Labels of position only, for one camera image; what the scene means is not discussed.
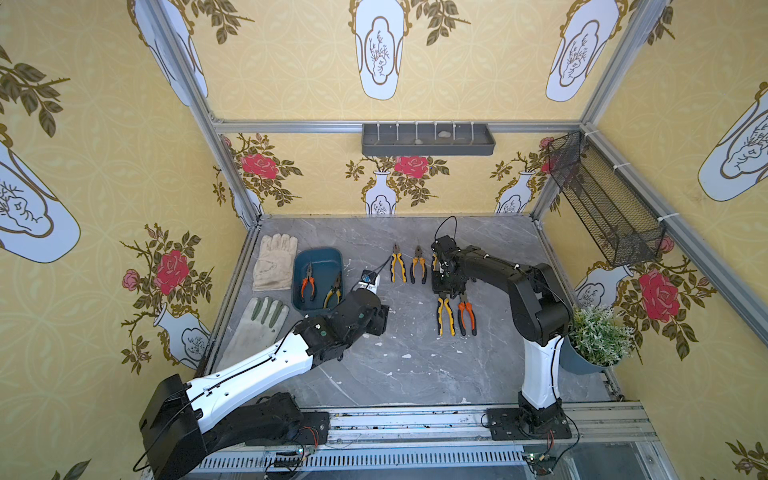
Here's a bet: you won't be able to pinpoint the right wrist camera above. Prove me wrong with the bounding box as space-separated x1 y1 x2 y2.
431 235 460 264

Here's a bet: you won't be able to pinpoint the teal plastic storage box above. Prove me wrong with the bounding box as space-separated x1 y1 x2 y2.
291 247 344 314

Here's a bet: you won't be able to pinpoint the aluminium front rail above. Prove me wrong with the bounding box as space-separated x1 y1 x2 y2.
180 402 677 479

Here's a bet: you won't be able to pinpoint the grey wall shelf tray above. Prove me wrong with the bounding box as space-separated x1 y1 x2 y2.
361 122 496 157

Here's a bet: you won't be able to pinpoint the black wire mesh basket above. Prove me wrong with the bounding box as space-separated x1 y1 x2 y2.
544 132 666 267

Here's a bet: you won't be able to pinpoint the beige work glove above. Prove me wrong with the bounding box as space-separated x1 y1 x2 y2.
252 234 298 292

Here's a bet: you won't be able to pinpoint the aluminium corner frame post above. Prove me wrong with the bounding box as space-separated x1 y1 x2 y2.
580 0 669 131

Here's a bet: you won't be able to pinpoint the potted green plant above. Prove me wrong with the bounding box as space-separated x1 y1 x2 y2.
560 306 634 375

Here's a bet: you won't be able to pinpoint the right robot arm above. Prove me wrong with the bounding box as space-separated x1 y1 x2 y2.
431 236 573 435

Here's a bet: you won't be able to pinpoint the orange black box pliers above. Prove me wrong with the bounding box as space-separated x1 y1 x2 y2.
300 262 316 303

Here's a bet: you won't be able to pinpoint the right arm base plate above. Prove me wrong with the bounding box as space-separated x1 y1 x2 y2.
485 404 572 441

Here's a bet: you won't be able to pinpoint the yellow black large pliers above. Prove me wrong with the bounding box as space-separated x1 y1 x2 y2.
390 243 408 283

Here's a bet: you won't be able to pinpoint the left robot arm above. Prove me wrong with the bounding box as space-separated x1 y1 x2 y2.
135 289 390 479

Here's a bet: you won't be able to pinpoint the orange black reversed pliers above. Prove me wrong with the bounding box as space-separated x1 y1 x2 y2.
458 292 477 336

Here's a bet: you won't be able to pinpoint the small yellow long-nose pliers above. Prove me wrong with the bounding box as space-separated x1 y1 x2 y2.
323 274 342 308

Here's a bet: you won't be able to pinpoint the white green work glove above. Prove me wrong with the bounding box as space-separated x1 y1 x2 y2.
217 297 290 371

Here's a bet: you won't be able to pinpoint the yellow box pliers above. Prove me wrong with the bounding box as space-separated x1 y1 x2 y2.
436 293 456 336

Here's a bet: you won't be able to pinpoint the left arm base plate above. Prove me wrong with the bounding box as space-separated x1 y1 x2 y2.
245 411 330 447

